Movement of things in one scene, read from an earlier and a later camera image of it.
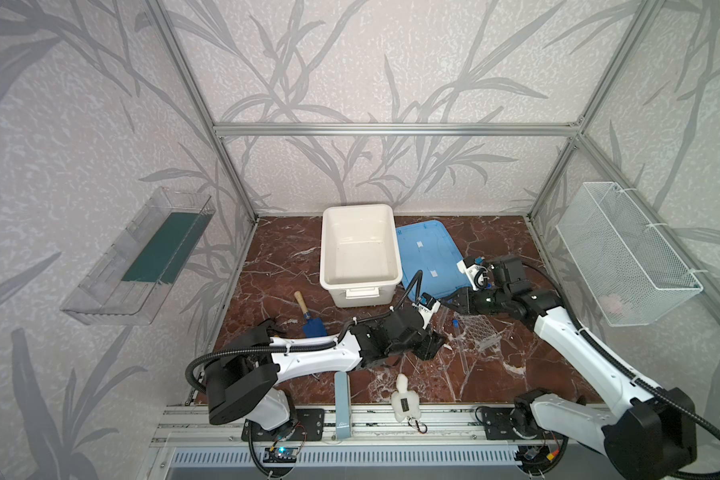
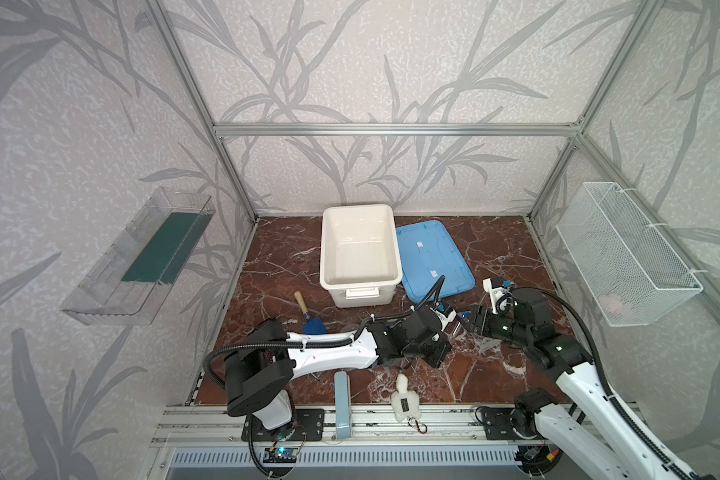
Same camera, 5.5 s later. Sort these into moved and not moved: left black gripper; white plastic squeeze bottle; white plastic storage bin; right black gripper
Moved: right black gripper
Not moved: left black gripper; white plastic storage bin; white plastic squeeze bottle
